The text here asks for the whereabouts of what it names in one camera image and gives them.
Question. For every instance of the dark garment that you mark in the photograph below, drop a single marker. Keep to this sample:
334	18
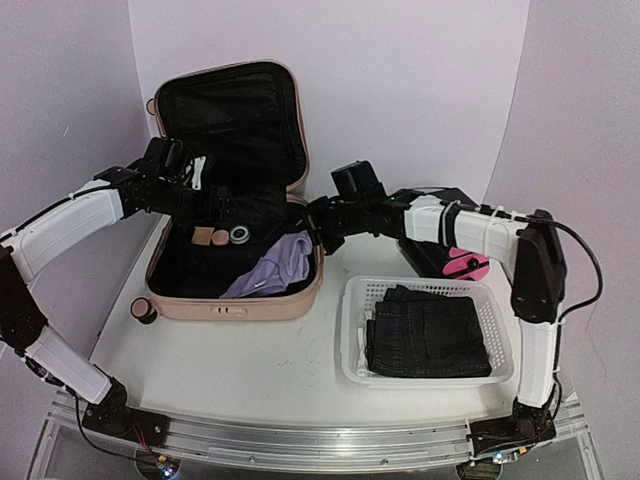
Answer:
419	334

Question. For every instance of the white printed t-shirt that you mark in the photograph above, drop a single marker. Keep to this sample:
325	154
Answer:
359	330

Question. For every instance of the pink hard-shell suitcase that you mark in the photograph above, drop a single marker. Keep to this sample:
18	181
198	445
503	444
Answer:
244	119

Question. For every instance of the white perforated plastic basket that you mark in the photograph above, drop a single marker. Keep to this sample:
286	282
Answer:
364	292

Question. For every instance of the pink round compact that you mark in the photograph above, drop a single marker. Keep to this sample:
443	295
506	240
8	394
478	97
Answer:
220	237

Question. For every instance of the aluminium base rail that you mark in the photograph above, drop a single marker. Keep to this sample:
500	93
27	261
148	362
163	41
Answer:
357	449

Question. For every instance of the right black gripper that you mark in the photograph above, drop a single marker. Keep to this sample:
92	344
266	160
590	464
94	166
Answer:
313	211

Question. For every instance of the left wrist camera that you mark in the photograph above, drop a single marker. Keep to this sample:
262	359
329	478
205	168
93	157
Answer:
200	171

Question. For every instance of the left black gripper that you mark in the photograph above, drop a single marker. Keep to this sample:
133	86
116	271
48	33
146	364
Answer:
219	212

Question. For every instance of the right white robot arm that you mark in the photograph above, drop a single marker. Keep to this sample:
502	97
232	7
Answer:
527	247

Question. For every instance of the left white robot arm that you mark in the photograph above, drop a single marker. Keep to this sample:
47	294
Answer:
28	294

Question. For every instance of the tan square compact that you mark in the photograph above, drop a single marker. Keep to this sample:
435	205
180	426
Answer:
202	236

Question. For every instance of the purple garment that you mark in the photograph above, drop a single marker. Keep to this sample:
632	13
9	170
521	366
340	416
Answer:
286	262

